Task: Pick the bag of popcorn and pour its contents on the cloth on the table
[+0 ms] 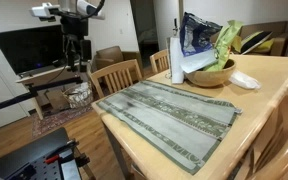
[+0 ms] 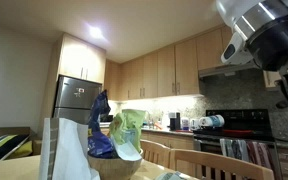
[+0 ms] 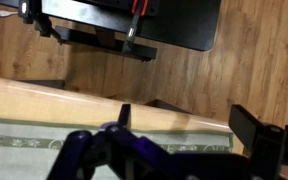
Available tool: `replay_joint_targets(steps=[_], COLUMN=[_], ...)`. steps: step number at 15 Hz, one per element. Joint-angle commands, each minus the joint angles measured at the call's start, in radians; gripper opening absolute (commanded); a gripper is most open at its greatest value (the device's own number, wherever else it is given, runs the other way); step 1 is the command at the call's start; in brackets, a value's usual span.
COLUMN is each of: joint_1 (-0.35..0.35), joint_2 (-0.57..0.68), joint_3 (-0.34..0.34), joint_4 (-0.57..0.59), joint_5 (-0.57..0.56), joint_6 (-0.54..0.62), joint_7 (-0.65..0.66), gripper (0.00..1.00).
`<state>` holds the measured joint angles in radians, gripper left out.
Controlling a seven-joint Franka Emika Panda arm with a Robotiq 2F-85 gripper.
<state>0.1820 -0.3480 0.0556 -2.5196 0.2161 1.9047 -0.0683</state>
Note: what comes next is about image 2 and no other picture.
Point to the stainless steel refrigerator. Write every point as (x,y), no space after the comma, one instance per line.
(74,96)

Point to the wooden upper cabinet row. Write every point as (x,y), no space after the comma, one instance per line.
(164,73)

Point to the white jar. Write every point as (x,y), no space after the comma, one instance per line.
(185,124)

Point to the curved wooden chair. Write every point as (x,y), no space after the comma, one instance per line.
(217,163)
(155,148)

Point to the white paper bag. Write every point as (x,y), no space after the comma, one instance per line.
(67,150)

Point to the red striped dish towel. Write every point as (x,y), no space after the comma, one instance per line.
(260,153)

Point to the yellow pillow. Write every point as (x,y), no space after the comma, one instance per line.
(22,151)

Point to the black kitchen stove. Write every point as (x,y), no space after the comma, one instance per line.
(237,120)

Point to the grey striped dish towel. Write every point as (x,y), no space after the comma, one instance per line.
(232,148)

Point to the blue snack bag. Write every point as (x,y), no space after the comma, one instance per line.
(99,140)

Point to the green popcorn bag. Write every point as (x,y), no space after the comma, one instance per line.
(127,126)

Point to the black countertop appliance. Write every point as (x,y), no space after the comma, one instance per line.
(107,118)

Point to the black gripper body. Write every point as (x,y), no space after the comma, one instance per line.
(274,43)

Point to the black coffee maker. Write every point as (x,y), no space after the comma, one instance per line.
(174,121)

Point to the paper towel roll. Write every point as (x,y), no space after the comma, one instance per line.
(214,121)

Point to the striped pillow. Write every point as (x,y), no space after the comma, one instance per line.
(0,146)

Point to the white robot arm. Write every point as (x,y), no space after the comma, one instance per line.
(230,10)

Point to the wooden bowl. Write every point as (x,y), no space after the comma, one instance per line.
(114,168)

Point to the ceiling light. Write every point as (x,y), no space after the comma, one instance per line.
(95,32)

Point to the green striped cloth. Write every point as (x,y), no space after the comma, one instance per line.
(169,176)

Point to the white mug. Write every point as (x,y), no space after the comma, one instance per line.
(194,125)

